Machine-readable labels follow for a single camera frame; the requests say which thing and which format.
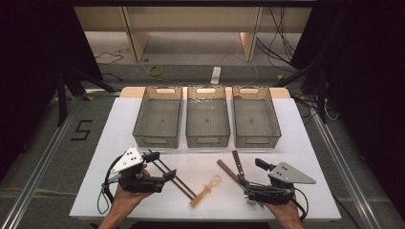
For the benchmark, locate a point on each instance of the white power strip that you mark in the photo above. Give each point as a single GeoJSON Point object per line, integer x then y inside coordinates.
{"type": "Point", "coordinates": [216, 75]}

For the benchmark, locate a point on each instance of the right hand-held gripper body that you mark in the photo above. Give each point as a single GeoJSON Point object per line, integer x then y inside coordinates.
{"type": "Point", "coordinates": [286, 175]}

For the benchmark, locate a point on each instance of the yellow tape piece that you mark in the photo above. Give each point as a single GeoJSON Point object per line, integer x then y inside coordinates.
{"type": "Point", "coordinates": [280, 78]}
{"type": "Point", "coordinates": [89, 98]}

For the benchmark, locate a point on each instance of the dark brown chopstick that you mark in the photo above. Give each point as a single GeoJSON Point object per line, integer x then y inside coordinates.
{"type": "Point", "coordinates": [183, 190]}
{"type": "Point", "coordinates": [186, 186]}

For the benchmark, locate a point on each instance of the black tripod stand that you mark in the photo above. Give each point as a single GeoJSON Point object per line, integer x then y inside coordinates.
{"type": "Point", "coordinates": [61, 101]}
{"type": "Point", "coordinates": [322, 105]}

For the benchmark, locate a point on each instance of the beige wooden shelf unit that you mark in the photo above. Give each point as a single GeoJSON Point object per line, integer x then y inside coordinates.
{"type": "Point", "coordinates": [191, 19]}

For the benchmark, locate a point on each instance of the person's left hand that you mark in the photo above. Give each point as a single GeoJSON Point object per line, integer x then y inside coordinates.
{"type": "Point", "coordinates": [127, 202]}

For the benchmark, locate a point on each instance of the translucent grey plastic basket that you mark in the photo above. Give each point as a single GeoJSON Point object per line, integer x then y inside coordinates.
{"type": "Point", "coordinates": [254, 130]}
{"type": "Point", "coordinates": [159, 117]}
{"type": "Point", "coordinates": [207, 130]}

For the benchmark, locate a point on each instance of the person's right hand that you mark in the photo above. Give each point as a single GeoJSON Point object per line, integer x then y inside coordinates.
{"type": "Point", "coordinates": [286, 213]}

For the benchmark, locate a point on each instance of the black curtain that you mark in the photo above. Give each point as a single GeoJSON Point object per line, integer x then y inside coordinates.
{"type": "Point", "coordinates": [366, 79]}
{"type": "Point", "coordinates": [25, 63]}

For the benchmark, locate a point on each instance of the long aluminium floor rail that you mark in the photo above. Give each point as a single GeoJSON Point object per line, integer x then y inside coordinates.
{"type": "Point", "coordinates": [352, 187]}
{"type": "Point", "coordinates": [31, 187]}

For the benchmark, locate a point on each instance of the brown stick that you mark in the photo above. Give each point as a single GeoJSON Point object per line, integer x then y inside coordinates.
{"type": "Point", "coordinates": [226, 169]}

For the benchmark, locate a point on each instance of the short aluminium rail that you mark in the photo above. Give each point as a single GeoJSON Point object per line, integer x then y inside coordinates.
{"type": "Point", "coordinates": [102, 92]}

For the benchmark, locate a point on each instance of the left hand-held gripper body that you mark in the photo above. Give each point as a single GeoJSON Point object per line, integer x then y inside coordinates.
{"type": "Point", "coordinates": [129, 159]}

